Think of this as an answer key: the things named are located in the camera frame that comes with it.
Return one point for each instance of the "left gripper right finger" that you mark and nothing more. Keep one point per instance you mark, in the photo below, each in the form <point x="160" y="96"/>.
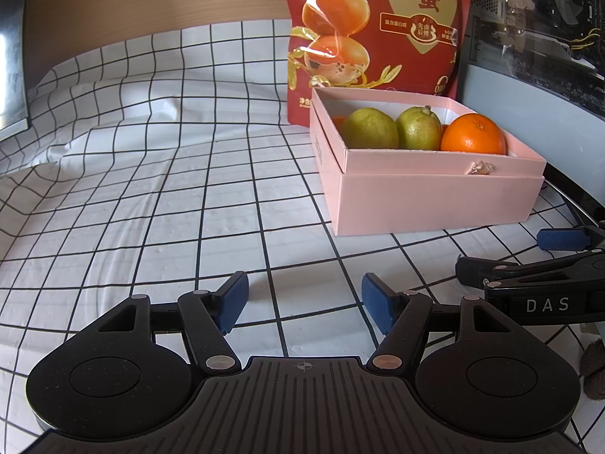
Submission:
<point x="471" y="367"/>

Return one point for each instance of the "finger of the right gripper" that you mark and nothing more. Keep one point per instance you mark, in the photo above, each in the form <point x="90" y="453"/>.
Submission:
<point x="585" y="267"/>
<point x="574" y="239"/>

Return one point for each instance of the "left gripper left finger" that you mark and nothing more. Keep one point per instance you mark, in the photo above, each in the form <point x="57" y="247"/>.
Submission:
<point x="137" y="367"/>

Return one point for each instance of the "large orange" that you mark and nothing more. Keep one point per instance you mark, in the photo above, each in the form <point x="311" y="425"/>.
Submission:
<point x="474" y="133"/>

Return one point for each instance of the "green pear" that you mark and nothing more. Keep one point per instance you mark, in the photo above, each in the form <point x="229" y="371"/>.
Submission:
<point x="419" y="128"/>

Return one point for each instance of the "gloved right hand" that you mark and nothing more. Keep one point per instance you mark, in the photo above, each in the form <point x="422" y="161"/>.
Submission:
<point x="592" y="370"/>

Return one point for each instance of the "glass-sided computer case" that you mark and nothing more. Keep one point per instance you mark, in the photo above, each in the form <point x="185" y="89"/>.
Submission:
<point x="536" y="67"/>

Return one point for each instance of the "white grid tablecloth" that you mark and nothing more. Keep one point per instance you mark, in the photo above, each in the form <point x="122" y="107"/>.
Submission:
<point x="163" y="164"/>

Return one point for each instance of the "small tangerine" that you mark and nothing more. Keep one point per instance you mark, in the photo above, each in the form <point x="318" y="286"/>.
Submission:
<point x="338" y="120"/>

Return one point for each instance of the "red snack bag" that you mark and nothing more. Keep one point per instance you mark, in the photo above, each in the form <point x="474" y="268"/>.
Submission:
<point x="406" y="45"/>

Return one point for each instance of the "black television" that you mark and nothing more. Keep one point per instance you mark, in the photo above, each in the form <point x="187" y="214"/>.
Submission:
<point x="14" y="107"/>

